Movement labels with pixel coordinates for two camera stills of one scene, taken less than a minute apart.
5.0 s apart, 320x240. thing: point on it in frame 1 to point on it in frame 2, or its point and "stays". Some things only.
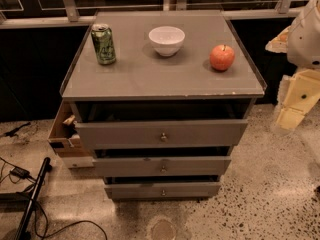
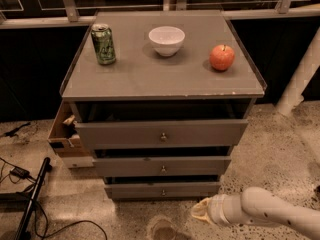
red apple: [222, 57] stays
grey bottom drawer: [162, 190] stays
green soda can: [103, 43] stays
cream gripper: [305, 40] to [216, 210]
